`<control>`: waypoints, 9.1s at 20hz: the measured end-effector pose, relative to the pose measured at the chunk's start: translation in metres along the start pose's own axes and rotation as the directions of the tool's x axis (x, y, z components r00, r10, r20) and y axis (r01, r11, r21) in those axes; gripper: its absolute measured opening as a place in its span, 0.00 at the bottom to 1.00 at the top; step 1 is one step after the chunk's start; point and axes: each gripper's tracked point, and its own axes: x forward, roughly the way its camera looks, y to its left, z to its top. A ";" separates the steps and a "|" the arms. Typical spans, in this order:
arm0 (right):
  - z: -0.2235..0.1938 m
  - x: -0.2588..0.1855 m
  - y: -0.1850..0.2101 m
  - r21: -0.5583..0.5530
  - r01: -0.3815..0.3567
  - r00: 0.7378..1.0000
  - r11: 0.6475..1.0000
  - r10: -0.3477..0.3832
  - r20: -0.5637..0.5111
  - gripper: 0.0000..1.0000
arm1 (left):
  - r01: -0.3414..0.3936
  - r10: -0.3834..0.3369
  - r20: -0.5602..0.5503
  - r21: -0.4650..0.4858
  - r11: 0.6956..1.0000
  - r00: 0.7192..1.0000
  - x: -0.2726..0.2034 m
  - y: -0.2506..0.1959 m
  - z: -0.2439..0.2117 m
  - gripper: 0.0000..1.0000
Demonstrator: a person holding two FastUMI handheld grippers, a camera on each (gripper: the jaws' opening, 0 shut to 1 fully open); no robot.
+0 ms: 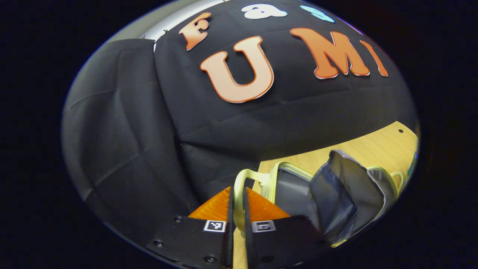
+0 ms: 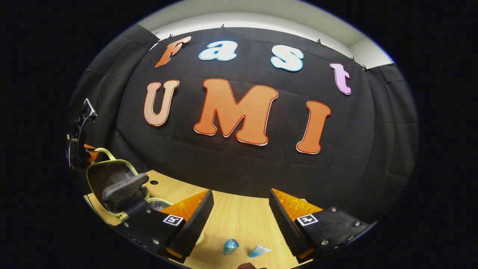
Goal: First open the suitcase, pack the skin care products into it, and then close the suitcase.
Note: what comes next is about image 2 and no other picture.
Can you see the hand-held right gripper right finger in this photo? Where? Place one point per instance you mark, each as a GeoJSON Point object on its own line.
{"type": "Point", "coordinates": [285, 222]}

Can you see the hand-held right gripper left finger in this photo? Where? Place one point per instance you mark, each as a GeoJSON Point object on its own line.
{"type": "Point", "coordinates": [198, 224]}

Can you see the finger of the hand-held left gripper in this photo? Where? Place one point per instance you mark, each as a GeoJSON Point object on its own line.
{"type": "Point", "coordinates": [90, 153]}

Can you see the pale yellow suitcase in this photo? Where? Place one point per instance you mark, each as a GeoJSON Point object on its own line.
{"type": "Point", "coordinates": [112, 179]}

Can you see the white tube with blue cap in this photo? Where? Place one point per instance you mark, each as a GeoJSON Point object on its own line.
{"type": "Point", "coordinates": [258, 251]}

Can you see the clear blue bottle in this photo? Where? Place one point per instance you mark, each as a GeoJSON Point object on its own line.
{"type": "Point", "coordinates": [230, 247]}

